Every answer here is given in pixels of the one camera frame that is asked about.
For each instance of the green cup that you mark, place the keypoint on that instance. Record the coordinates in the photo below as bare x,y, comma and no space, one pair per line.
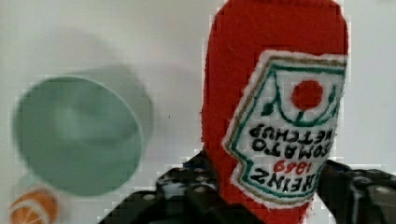
84,132

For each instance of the orange slice toy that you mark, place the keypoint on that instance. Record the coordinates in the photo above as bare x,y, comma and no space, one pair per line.
34,207

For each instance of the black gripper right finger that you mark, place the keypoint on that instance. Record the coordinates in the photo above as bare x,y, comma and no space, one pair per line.
358,196

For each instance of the red plush ketchup bottle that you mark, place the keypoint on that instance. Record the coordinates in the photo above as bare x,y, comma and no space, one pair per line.
274,77

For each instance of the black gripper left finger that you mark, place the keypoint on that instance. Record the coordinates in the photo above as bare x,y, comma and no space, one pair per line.
188,194

